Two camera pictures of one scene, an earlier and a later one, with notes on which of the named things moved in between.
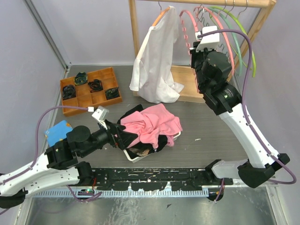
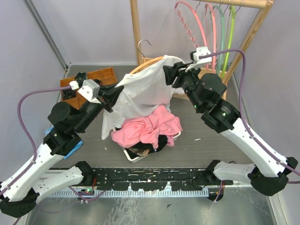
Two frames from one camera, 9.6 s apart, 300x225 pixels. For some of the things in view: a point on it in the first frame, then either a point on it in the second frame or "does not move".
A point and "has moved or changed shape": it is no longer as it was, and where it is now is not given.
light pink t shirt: (151, 123) does not move
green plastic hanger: (224, 9) -> (227, 57)
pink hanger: (183, 27) -> (185, 24)
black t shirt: (143, 146) does not move
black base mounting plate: (155, 179) does not move
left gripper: (126, 138) -> (109, 97)
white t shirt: (152, 74) -> (144, 88)
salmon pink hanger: (210, 11) has moved or changed shape
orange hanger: (162, 12) -> (146, 63)
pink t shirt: (170, 141) does not move
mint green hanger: (220, 11) -> (221, 38)
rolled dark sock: (68, 91) does not move
